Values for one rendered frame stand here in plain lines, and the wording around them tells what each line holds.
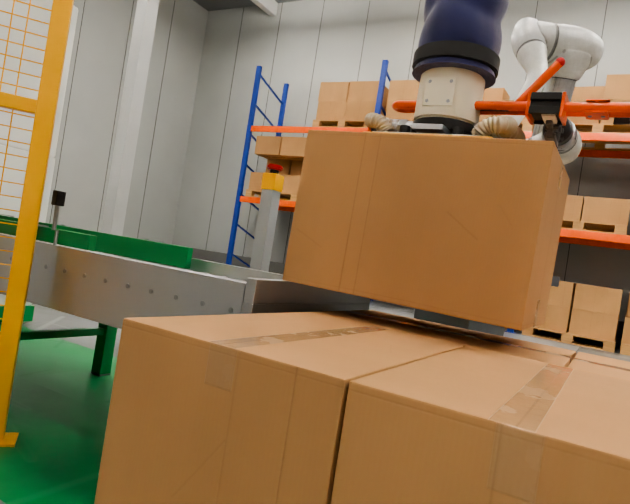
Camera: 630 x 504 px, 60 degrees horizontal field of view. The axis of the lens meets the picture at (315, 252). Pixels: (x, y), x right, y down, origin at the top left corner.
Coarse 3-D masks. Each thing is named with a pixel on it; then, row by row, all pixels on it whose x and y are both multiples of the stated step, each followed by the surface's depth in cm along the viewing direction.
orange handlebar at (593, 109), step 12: (396, 108) 151; (408, 108) 149; (480, 108) 138; (492, 108) 137; (504, 108) 135; (516, 108) 134; (564, 108) 128; (576, 108) 127; (588, 108) 125; (600, 108) 124; (612, 108) 123; (624, 108) 121
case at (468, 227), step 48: (336, 144) 137; (384, 144) 131; (432, 144) 125; (480, 144) 119; (528, 144) 114; (336, 192) 136; (384, 192) 130; (432, 192) 124; (480, 192) 119; (528, 192) 114; (336, 240) 135; (384, 240) 129; (432, 240) 123; (480, 240) 118; (528, 240) 113; (336, 288) 134; (384, 288) 128; (432, 288) 122; (480, 288) 117; (528, 288) 112
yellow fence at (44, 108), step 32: (64, 0) 159; (64, 32) 159; (0, 96) 155; (32, 160) 158; (0, 192) 158; (32, 192) 158; (32, 224) 159; (32, 256) 161; (0, 352) 157; (0, 384) 158; (0, 416) 158
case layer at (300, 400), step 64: (128, 320) 85; (192, 320) 94; (256, 320) 106; (320, 320) 122; (384, 320) 145; (128, 384) 84; (192, 384) 78; (256, 384) 72; (320, 384) 68; (384, 384) 67; (448, 384) 73; (512, 384) 80; (576, 384) 89; (128, 448) 83; (192, 448) 77; (256, 448) 72; (320, 448) 67; (384, 448) 63; (448, 448) 60; (512, 448) 57; (576, 448) 54
